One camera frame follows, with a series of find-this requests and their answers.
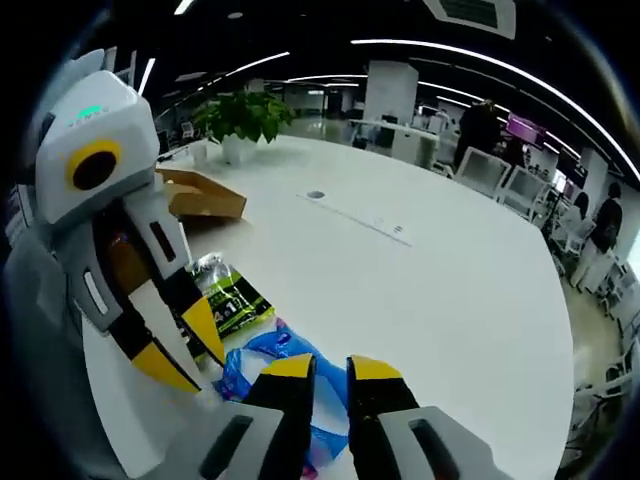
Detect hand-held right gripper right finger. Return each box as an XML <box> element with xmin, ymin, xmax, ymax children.
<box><xmin>346</xmin><ymin>353</ymin><xmax>511</xmax><ymax>480</ymax></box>

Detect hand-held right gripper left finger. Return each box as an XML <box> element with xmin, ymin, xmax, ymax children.
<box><xmin>199</xmin><ymin>352</ymin><xmax>319</xmax><ymax>480</ymax></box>

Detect blue white soft pack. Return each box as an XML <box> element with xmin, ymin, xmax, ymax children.
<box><xmin>212</xmin><ymin>316</ymin><xmax>354</xmax><ymax>480</ymax></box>

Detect brown cardboard shoe box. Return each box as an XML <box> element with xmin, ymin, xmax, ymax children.
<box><xmin>153</xmin><ymin>166</ymin><xmax>249</xmax><ymax>221</ymax></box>

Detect silver green soft pouch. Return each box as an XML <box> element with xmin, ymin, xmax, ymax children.
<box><xmin>185</xmin><ymin>251</ymin><xmax>277</xmax><ymax>364</ymax></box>

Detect green potted plant white pot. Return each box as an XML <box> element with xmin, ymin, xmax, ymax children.
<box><xmin>191</xmin><ymin>88</ymin><xmax>297</xmax><ymax>167</ymax></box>

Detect table socket panel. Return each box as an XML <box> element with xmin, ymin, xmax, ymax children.
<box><xmin>294</xmin><ymin>187</ymin><xmax>415</xmax><ymax>249</ymax></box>

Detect row of white office chairs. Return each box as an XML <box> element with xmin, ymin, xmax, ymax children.
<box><xmin>449</xmin><ymin>144</ymin><xmax>640</xmax><ymax>411</ymax></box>

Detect white office desk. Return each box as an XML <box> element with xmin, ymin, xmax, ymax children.
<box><xmin>348</xmin><ymin>116</ymin><xmax>442</xmax><ymax>167</ymax></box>

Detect black display screen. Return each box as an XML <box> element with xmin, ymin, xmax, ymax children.
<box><xmin>556</xmin><ymin>158</ymin><xmax>587</xmax><ymax>185</ymax></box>

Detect curved ceiling light strips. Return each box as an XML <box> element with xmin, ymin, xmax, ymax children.
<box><xmin>134</xmin><ymin>0</ymin><xmax>640</xmax><ymax>181</ymax></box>

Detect purple display screen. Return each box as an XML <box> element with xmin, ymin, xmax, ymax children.
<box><xmin>506</xmin><ymin>111</ymin><xmax>550</xmax><ymax>147</ymax></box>

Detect ceiling air conditioner vent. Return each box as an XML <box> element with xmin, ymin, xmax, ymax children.
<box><xmin>423</xmin><ymin>0</ymin><xmax>517</xmax><ymax>40</ymax></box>

